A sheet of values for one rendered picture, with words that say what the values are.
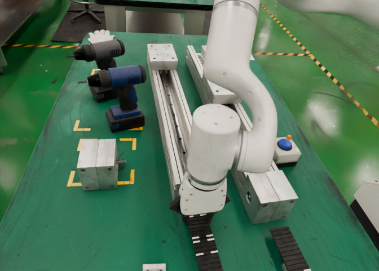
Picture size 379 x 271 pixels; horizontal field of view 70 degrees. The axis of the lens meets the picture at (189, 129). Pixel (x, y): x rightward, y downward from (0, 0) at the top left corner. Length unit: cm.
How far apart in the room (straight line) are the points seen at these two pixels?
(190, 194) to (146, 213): 19
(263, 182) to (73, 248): 48
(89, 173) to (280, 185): 48
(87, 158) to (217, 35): 45
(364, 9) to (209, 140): 48
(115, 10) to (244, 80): 198
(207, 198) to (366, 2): 55
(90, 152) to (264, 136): 46
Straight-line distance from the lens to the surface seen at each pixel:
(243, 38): 53
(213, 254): 67
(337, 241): 83
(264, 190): 71
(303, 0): 75
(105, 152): 75
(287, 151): 89
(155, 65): 111
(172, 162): 73
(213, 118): 46
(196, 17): 241
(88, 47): 101
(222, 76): 51
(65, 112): 107
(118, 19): 242
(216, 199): 61
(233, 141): 47
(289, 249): 72
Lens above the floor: 141
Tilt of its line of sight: 41 degrees down
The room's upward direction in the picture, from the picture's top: 7 degrees clockwise
